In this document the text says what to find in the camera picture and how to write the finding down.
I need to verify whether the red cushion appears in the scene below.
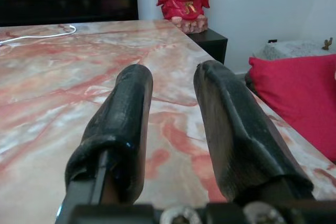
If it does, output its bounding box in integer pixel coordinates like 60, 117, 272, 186
245, 54, 336, 162

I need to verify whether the small brass figurine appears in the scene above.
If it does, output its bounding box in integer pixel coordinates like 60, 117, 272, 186
321, 36, 333, 51

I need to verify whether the white cable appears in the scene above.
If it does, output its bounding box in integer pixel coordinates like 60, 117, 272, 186
0, 24, 77, 46

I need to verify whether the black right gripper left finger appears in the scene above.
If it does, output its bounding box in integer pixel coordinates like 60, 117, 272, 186
56, 63, 154, 224

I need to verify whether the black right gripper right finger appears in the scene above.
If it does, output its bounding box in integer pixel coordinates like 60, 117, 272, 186
193, 60, 314, 207

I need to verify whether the dark wooden side table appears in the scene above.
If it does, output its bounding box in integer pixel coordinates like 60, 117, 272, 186
187, 28, 228, 65

